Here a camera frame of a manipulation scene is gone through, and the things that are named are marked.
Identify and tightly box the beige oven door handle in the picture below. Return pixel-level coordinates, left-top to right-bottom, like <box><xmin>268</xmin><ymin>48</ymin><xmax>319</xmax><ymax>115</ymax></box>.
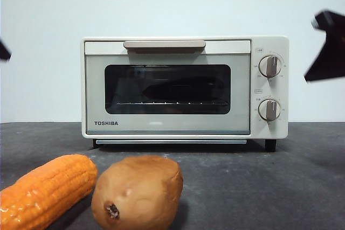
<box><xmin>123</xmin><ymin>40</ymin><xmax>205</xmax><ymax>53</ymax></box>

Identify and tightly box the cream Toshiba toaster oven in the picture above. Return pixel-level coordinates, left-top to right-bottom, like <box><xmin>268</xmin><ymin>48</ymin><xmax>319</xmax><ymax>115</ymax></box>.
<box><xmin>80</xmin><ymin>36</ymin><xmax>289</xmax><ymax>152</ymax></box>

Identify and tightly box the dark purple eggplant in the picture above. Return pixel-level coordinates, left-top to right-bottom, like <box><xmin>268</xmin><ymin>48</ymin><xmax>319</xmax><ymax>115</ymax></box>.
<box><xmin>145</xmin><ymin>79</ymin><xmax>224</xmax><ymax>101</ymax></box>

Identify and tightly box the orange corn cob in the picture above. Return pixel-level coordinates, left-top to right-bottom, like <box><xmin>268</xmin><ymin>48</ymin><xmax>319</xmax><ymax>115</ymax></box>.
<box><xmin>0</xmin><ymin>154</ymin><xmax>99</xmax><ymax>230</ymax></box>

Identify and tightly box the brown potato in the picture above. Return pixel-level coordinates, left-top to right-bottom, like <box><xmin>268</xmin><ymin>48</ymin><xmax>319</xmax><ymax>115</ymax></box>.
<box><xmin>91</xmin><ymin>156</ymin><xmax>184</xmax><ymax>230</ymax></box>

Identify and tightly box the beige oven knob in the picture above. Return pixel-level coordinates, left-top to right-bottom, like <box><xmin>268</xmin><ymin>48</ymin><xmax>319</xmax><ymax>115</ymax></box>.
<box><xmin>258</xmin><ymin>99</ymin><xmax>281</xmax><ymax>122</ymax></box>
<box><xmin>258</xmin><ymin>54</ymin><xmax>283</xmax><ymax>78</ymax></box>

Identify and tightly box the metal oven crumb tray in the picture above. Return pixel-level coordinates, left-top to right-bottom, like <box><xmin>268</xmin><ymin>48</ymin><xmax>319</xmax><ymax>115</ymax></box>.
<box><xmin>94</xmin><ymin>140</ymin><xmax>247</xmax><ymax>145</ymax></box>

